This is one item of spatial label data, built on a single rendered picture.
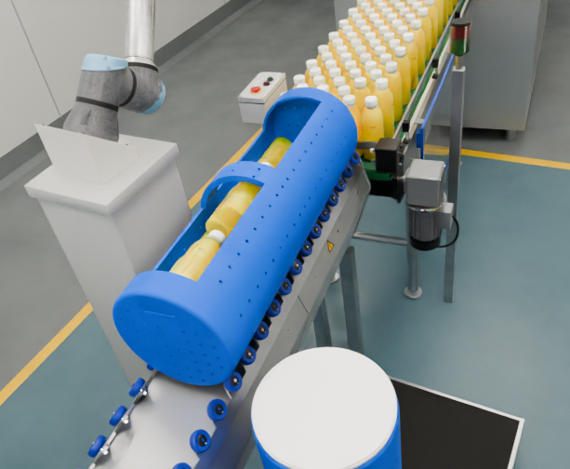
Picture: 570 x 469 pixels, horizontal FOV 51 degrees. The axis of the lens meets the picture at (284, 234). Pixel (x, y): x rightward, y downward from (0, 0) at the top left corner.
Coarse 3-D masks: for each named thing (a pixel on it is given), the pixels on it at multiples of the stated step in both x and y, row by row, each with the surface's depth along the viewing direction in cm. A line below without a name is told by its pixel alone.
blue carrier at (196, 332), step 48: (288, 96) 172; (336, 144) 163; (288, 192) 142; (192, 240) 152; (240, 240) 127; (288, 240) 138; (144, 288) 116; (192, 288) 116; (240, 288) 122; (144, 336) 125; (192, 336) 118; (240, 336) 120
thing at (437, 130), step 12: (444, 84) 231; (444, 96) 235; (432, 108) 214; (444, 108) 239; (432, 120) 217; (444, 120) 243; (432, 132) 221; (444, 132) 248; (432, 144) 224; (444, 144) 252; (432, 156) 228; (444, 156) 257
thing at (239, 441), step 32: (352, 192) 188; (352, 224) 189; (320, 256) 167; (320, 288) 165; (288, 320) 150; (288, 352) 149; (160, 384) 136; (192, 384) 135; (256, 384) 136; (128, 416) 130; (160, 416) 129; (192, 416) 128; (128, 448) 124; (160, 448) 123; (224, 448) 125
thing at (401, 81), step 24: (384, 0) 268; (456, 0) 294; (384, 24) 248; (408, 24) 239; (432, 24) 254; (336, 48) 230; (408, 48) 224; (384, 72) 213; (408, 72) 218; (408, 96) 224
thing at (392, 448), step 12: (396, 396) 114; (396, 420) 110; (396, 432) 109; (396, 444) 111; (264, 456) 109; (384, 456) 106; (396, 456) 113; (264, 468) 117; (276, 468) 107; (288, 468) 105; (360, 468) 104; (372, 468) 105; (384, 468) 109; (396, 468) 115
